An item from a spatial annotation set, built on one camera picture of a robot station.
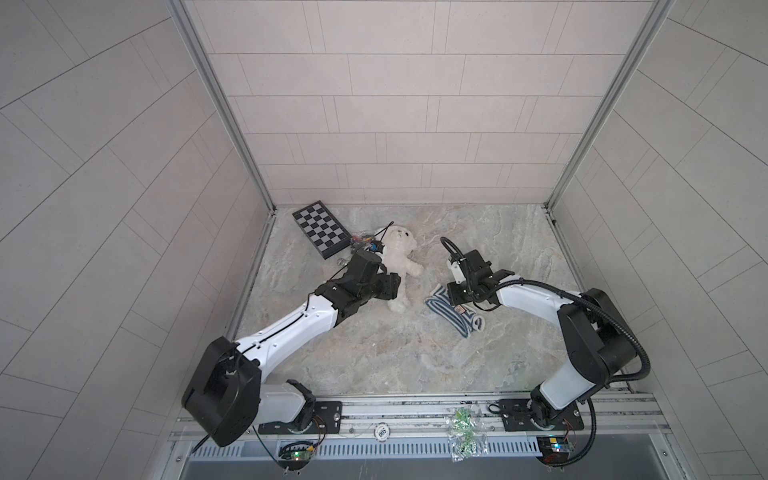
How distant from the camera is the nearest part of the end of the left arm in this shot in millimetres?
620

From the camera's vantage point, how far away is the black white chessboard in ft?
3.39

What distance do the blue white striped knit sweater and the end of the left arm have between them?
18 centimetres

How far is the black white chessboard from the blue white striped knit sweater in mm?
360

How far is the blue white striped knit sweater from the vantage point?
846 mm

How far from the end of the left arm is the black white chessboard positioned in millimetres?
335
